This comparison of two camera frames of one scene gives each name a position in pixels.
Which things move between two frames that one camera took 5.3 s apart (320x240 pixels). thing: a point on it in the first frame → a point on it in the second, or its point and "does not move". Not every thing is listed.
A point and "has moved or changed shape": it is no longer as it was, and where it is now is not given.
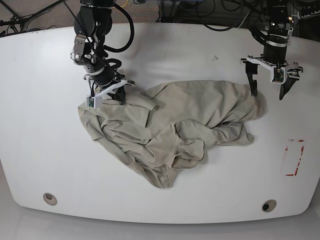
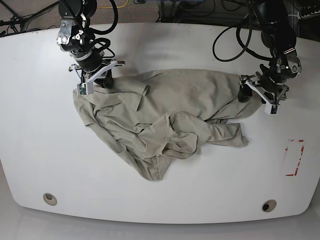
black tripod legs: x=16 y=22 does not move
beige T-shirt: x=167 y=126 has moved or changed shape
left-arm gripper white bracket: x=102 y=93 → x=107 y=83
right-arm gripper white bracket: x=278 y=71 → x=272 y=105
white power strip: x=300 y=16 does not move
